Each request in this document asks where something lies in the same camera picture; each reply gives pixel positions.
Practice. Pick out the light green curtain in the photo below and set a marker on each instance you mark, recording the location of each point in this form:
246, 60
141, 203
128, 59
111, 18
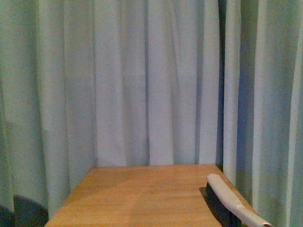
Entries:
88, 83

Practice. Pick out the wooden nightstand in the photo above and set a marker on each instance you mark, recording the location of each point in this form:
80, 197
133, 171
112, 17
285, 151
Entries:
139, 196

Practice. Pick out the beige hand brush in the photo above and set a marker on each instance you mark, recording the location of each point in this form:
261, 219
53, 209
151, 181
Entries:
228, 207

